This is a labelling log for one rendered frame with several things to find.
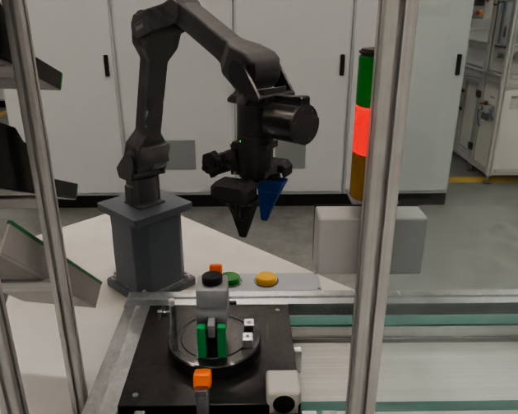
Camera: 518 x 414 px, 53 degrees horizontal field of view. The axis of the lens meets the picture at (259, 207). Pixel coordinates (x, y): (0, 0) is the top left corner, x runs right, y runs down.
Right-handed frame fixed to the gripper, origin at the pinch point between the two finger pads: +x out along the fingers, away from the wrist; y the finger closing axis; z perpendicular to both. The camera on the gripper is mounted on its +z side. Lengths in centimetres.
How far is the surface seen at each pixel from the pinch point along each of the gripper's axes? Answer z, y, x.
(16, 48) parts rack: 16.5, 28.2, -25.2
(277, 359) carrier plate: -9.5, 12.0, 18.3
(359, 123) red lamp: -20.7, 19.7, -18.7
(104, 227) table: 63, -35, 27
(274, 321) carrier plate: -5.4, 3.3, 17.8
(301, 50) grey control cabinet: 90, -272, -14
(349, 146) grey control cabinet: 57, -291, 53
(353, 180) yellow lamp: -20.4, 19.2, -12.5
